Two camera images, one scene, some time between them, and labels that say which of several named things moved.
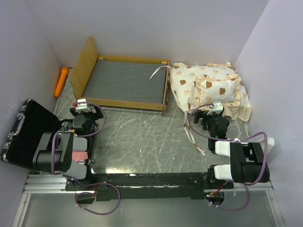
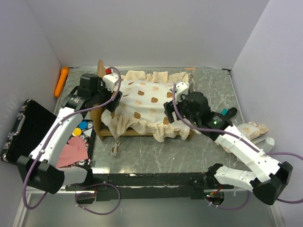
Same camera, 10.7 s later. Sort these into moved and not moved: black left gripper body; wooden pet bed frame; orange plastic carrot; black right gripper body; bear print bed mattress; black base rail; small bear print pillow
Moved: wooden pet bed frame; black right gripper body; black left gripper body; bear print bed mattress; small bear print pillow
Not moved: orange plastic carrot; black base rail
